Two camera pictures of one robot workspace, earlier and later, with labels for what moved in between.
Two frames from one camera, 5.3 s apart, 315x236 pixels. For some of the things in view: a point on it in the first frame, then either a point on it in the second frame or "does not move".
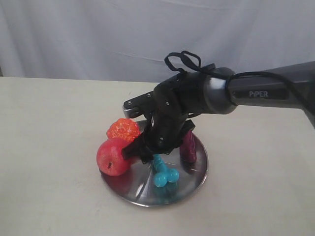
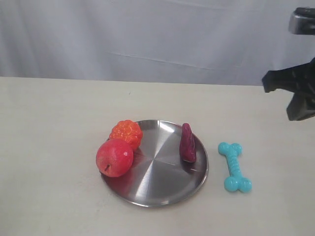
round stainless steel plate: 137,186 does not move
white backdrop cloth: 128,41 does not move
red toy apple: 110,158 does not move
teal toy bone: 162,174 → 236,182
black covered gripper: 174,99 → 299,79
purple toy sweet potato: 188,149 does not move
